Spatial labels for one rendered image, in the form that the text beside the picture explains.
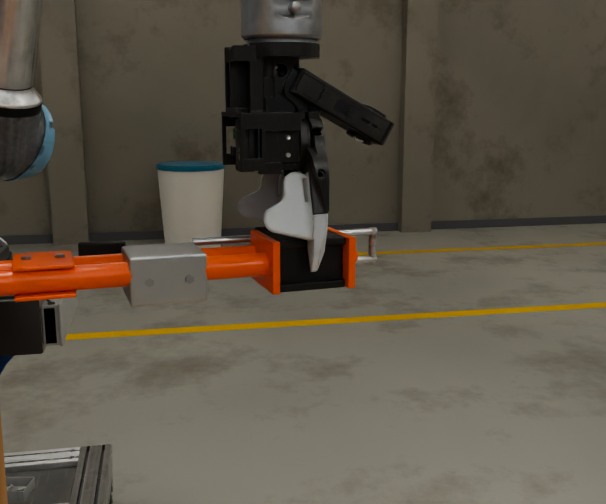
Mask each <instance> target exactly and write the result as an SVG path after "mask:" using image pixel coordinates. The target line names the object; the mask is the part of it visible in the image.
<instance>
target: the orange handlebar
mask: <svg viewBox="0 0 606 504"><path fill-rule="evenodd" d="M200 249H201V250H202V251H203V252H205V253H206V255H207V268H206V270H205V272H206V274H207V280H217V279H230V278H243V277H255V276H266V275H267V274H268V269H269V264H268V257H267V255H266V253H256V250H255V247H254V246H253V245H246V246H230V247H214V248H200ZM131 278H132V275H131V274H130V270H129V267H128V263H127V262H124V261H123V255H122V253H118V254H102V255H86V256H72V253H71V251H53V252H36V253H19V254H14V255H13V260H6V261H0V296H10V295H15V297H14V301H15V302H22V301H35V300H47V299H60V298H72V297H76V296H77V294H76V290H87V289H100V288H113V287H126V286H129V283H130V279H131Z"/></svg>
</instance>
